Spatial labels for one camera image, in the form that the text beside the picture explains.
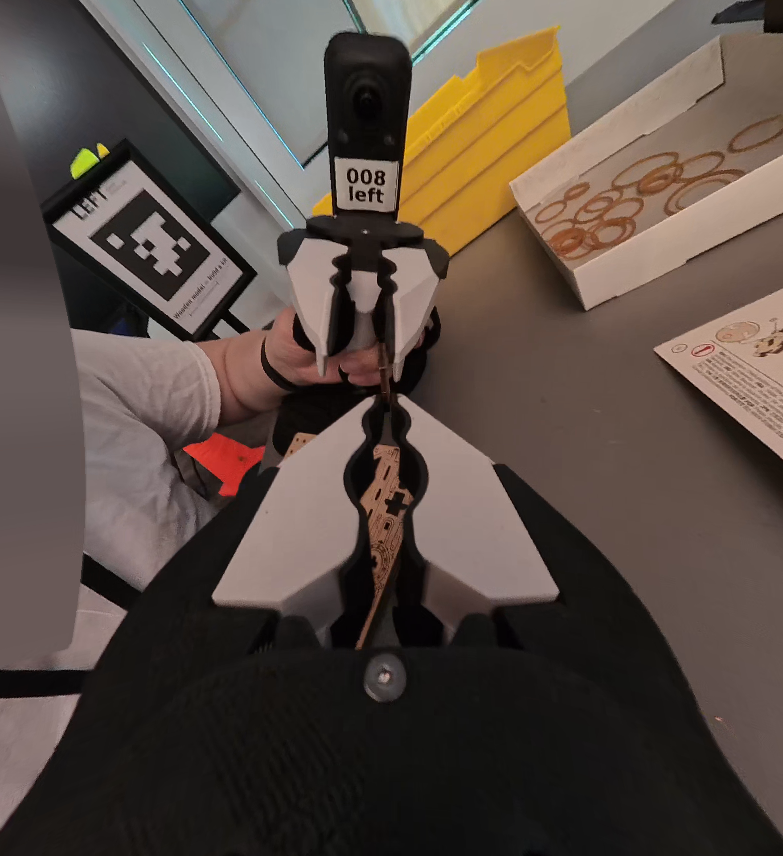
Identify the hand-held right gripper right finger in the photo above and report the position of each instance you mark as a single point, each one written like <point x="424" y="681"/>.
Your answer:
<point x="478" y="535"/>

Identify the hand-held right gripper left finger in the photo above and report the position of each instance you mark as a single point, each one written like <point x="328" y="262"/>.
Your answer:
<point x="298" y="535"/>

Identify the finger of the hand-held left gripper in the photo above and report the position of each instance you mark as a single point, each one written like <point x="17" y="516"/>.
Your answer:
<point x="311" y="281"/>
<point x="415" y="287"/>

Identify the person's left forearm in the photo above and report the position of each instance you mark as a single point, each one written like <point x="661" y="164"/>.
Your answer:
<point x="164" y="401"/>

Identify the laser-cut wooden parts sheet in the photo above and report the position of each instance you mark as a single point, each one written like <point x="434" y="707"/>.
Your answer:
<point x="381" y="481"/>

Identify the person's left hand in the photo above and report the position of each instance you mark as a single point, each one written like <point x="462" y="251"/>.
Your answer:
<point x="298" y="361"/>

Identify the orange plastic piece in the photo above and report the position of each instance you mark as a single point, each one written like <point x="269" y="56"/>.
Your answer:
<point x="227" y="461"/>

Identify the glass window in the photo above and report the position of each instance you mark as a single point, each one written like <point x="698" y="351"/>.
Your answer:
<point x="284" y="60"/>

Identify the framed marker sign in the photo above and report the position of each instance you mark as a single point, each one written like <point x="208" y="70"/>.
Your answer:
<point x="201" y="304"/>

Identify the stacked yellow plastic bins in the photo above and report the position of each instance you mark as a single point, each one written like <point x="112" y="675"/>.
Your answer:
<point x="485" y="147"/>

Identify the pile of wooden rings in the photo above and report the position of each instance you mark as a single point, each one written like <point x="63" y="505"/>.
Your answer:
<point x="568" y="242"/>

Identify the white cardboard tray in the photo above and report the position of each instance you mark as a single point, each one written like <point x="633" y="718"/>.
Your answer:
<point x="632" y="274"/>

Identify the neon yellow sticky tabs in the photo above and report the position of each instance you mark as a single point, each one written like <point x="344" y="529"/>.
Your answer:
<point x="82" y="164"/>

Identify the printed instruction sheet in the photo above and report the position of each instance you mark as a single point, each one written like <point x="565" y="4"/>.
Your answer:
<point x="752" y="394"/>

